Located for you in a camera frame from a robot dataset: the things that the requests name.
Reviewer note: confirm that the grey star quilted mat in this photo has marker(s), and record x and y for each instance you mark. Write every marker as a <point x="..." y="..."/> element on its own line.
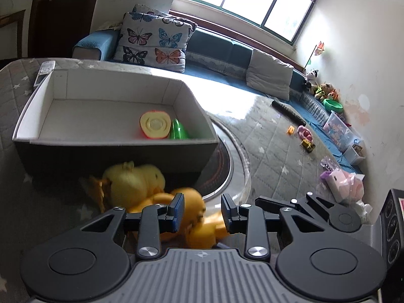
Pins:
<point x="12" y="79"/>
<point x="268" y="164"/>

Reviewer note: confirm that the round metal-rimmed table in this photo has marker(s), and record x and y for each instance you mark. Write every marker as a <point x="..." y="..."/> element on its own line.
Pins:
<point x="236" y="164"/>

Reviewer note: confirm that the small orange toy block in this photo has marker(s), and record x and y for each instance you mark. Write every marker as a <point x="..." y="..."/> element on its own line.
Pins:
<point x="290" y="129"/>

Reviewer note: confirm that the grey cushion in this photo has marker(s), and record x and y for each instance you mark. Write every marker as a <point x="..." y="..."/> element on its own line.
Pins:
<point x="268" y="72"/>

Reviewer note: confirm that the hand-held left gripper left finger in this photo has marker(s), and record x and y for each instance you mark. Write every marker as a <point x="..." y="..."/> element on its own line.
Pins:
<point x="178" y="212"/>

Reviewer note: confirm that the white remote control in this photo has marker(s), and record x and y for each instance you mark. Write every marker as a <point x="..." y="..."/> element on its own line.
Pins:
<point x="44" y="72"/>

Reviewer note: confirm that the white cardboard box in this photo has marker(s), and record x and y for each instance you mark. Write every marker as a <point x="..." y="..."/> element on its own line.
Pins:
<point x="94" y="113"/>

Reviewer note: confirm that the small white bin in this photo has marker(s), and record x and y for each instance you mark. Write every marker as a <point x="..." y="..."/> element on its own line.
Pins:
<point x="355" y="155"/>

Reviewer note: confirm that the small butterfly print cushion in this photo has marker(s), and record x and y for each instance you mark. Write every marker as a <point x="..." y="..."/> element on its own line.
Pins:
<point x="142" y="8"/>

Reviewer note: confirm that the green plastic toy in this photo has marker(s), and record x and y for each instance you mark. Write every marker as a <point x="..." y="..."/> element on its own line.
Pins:
<point x="178" y="131"/>

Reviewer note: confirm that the yellow plush duck toy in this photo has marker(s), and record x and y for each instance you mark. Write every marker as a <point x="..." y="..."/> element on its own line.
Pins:
<point x="193" y="208"/>

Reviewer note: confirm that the pink toy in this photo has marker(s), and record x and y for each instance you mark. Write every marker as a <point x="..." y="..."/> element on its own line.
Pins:
<point x="305" y="132"/>

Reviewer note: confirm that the fox pinwheel on stick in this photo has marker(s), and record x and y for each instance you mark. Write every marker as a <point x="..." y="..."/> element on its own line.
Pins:
<point x="319" y="49"/>

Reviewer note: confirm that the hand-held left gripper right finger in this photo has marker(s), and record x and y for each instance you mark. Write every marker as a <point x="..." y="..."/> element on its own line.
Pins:
<point x="226" y="213"/>

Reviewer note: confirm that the yellow toy truck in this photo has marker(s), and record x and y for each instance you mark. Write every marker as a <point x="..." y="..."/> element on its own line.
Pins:
<point x="308" y="146"/>

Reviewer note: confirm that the pink bag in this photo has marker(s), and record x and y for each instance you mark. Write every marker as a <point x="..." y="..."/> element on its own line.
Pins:
<point x="339" y="181"/>

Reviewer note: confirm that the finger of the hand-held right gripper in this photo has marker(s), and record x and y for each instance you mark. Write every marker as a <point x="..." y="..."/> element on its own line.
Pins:
<point x="271" y="203"/>

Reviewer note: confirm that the blue sofa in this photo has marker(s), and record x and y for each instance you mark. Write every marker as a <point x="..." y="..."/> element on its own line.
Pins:
<point x="221" y="49"/>

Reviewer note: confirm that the white plastic bag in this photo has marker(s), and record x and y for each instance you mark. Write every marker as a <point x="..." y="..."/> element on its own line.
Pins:
<point x="363" y="210"/>

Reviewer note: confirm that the dark wooden door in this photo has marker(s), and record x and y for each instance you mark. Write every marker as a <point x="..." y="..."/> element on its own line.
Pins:
<point x="63" y="22"/>

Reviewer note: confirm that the black white cow plush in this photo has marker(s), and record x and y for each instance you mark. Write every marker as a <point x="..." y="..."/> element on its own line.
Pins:
<point x="312" y="75"/>

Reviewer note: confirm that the clear plastic storage box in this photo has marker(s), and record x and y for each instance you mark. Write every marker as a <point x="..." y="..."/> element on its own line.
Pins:
<point x="339" y="129"/>

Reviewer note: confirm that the long black ribbed object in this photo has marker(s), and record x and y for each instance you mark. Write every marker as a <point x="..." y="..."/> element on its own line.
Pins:
<point x="288" y="111"/>

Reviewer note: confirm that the green plastic bowl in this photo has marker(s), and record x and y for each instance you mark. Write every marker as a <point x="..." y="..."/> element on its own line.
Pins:
<point x="333" y="105"/>

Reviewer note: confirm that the large butterfly print cushion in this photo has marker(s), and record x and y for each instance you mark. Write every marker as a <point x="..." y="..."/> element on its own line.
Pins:
<point x="151" y="44"/>

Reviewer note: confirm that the orange fox plush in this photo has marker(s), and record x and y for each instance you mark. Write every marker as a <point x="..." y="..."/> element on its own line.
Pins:
<point x="333" y="94"/>

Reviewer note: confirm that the red yellow toy fruit half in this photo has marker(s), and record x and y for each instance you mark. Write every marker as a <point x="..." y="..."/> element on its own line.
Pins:
<point x="154" y="125"/>

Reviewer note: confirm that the cream cloth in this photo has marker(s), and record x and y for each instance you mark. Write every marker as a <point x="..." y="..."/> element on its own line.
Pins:
<point x="111" y="26"/>

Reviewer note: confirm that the yellow brown plush toy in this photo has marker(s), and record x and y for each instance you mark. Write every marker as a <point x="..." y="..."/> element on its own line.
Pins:
<point x="320" y="91"/>

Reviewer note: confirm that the clear plastic packet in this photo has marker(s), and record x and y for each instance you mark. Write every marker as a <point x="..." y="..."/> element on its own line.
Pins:
<point x="328" y="164"/>

